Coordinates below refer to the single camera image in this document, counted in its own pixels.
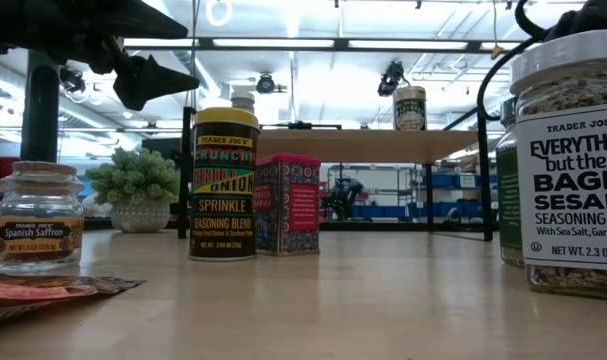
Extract chili onion jar yellow lid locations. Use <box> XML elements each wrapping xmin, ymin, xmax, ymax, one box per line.
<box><xmin>188</xmin><ymin>107</ymin><xmax>261</xmax><ymax>262</ymax></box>

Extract spice jar green lid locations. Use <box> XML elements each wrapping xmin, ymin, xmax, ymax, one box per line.
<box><xmin>495</xmin><ymin>97</ymin><xmax>525</xmax><ymax>269</ymax></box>

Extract rack with blue bins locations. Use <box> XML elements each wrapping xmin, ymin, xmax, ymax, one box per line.
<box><xmin>327</xmin><ymin>163</ymin><xmax>502</xmax><ymax>221</ymax></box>

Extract succulent plant patterned pot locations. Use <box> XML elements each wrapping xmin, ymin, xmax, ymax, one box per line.
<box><xmin>85</xmin><ymin>147</ymin><xmax>182</xmax><ymax>234</ymax></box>

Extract smoked paprika tin red lid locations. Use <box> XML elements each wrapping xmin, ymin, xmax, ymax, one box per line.
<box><xmin>256</xmin><ymin>153</ymin><xmax>322</xmax><ymax>257</ymax></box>

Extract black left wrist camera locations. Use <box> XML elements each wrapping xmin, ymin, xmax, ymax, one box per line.
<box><xmin>112</xmin><ymin>53</ymin><xmax>154</xmax><ymax>112</ymax></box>

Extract orange seasoning packet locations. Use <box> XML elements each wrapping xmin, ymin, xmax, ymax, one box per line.
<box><xmin>0</xmin><ymin>272</ymin><xmax>147</xmax><ymax>326</ymax></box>

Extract hanging cord yellow tag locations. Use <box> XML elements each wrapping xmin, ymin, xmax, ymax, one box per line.
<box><xmin>490</xmin><ymin>0</ymin><xmax>505</xmax><ymax>61</ymax></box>

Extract saffron glass jar cork lid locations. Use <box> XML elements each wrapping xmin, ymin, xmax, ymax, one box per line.
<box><xmin>0</xmin><ymin>160</ymin><xmax>84</xmax><ymax>275</ymax></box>

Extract black monitor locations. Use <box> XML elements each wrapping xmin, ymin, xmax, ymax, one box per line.
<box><xmin>141</xmin><ymin>137</ymin><xmax>184</xmax><ymax>166</ymax></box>

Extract black background equipment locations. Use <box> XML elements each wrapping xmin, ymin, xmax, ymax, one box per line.
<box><xmin>322</xmin><ymin>177</ymin><xmax>364</xmax><ymax>221</ymax></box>

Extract wooden shelf black metal frame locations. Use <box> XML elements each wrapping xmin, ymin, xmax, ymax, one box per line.
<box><xmin>177</xmin><ymin>105</ymin><xmax>494</xmax><ymax>242</ymax></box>

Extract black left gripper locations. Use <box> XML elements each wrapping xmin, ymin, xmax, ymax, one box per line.
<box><xmin>0</xmin><ymin>0</ymin><xmax>200</xmax><ymax>100</ymax></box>

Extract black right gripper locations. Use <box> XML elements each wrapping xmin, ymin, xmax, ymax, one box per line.
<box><xmin>550</xmin><ymin>0</ymin><xmax>607</xmax><ymax>35</ymax></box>

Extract black ceiling camera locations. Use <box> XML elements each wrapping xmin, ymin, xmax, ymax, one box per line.
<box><xmin>58</xmin><ymin>67</ymin><xmax>88</xmax><ymax>95</ymax></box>
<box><xmin>255</xmin><ymin>72</ymin><xmax>288</xmax><ymax>95</ymax></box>

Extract black vertical post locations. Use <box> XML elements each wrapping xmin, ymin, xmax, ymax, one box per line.
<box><xmin>20</xmin><ymin>49</ymin><xmax>59</xmax><ymax>164</ymax></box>

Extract spice jar tan lid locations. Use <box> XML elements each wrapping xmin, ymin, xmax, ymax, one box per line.
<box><xmin>392</xmin><ymin>85</ymin><xmax>428</xmax><ymax>132</ymax></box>

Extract bagel seasoning jar white lid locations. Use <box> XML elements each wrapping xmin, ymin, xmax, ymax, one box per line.
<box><xmin>509</xmin><ymin>29</ymin><xmax>607</xmax><ymax>301</ymax></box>
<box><xmin>231</xmin><ymin>91</ymin><xmax>257</xmax><ymax>115</ymax></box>

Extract white ceiling ring light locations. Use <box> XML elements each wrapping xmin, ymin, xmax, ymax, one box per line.
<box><xmin>205</xmin><ymin>0</ymin><xmax>234</xmax><ymax>27</ymax></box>

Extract black camera with cable loop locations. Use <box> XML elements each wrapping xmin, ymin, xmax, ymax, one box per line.
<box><xmin>376</xmin><ymin>59</ymin><xmax>413</xmax><ymax>99</ymax></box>

